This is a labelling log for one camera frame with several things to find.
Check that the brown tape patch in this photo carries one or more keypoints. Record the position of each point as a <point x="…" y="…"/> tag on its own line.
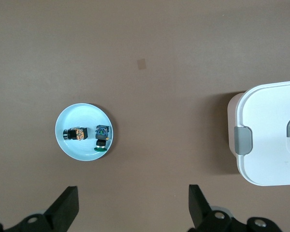
<point x="141" y="64"/>

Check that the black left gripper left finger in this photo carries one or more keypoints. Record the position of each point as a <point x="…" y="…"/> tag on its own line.
<point x="65" y="205"/>

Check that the orange push-button switch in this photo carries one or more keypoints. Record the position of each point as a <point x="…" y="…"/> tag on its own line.
<point x="76" y="134"/>

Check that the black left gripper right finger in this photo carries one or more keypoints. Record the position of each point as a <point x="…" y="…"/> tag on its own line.
<point x="198" y="207"/>

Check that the green push-button switch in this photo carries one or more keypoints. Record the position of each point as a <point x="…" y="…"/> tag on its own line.
<point x="101" y="137"/>

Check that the light blue round plate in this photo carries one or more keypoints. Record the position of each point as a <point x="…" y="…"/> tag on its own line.
<point x="84" y="113"/>

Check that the white lunch box grey clips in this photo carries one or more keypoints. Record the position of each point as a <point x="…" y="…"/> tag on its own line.
<point x="268" y="135"/>

